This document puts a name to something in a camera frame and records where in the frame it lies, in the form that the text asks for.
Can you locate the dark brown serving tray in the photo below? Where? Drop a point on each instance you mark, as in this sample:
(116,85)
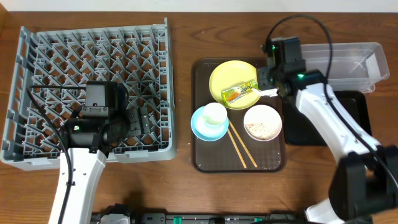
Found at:
(220,156)

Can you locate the light blue small plate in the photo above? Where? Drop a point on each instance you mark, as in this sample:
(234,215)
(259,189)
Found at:
(202,131)

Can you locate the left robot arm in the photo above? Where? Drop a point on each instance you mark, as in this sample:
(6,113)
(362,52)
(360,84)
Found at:
(80,171)

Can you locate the grey plastic dishwasher rack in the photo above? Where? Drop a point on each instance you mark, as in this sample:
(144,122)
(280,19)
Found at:
(50,72)

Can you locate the clear plastic waste bin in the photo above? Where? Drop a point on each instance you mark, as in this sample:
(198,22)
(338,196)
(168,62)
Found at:
(355,66)

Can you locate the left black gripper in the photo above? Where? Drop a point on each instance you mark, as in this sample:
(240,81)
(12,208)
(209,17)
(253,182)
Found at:
(132,121)

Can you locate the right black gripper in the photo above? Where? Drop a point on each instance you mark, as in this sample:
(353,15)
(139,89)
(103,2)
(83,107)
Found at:
(263,76)

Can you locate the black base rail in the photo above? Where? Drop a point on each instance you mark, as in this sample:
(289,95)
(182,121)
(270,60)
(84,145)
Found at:
(121,213)

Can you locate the pink white bowl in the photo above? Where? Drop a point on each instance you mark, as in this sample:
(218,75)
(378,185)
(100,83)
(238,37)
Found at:
(262,123)

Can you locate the yellow round plate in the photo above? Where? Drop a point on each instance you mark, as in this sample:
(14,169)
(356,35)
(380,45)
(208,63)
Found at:
(229,74)

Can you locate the wooden chopstick right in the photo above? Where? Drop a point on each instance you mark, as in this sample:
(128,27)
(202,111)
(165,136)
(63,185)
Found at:
(242,143)

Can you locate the green snack wrapper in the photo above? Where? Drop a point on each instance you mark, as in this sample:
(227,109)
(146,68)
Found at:
(241,95)

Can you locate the wooden chopstick left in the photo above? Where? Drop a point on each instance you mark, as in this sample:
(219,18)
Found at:
(236,149)

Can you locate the pale green plastic cup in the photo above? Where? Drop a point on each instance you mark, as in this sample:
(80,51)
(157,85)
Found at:
(214,114)

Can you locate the wooden chopstick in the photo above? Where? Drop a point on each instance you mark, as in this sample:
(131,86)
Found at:
(236,149)
(242,143)

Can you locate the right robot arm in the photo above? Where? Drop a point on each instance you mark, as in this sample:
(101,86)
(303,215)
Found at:
(365,179)

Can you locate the black rectangular waste tray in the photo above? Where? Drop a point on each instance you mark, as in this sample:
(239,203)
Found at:
(299,131)

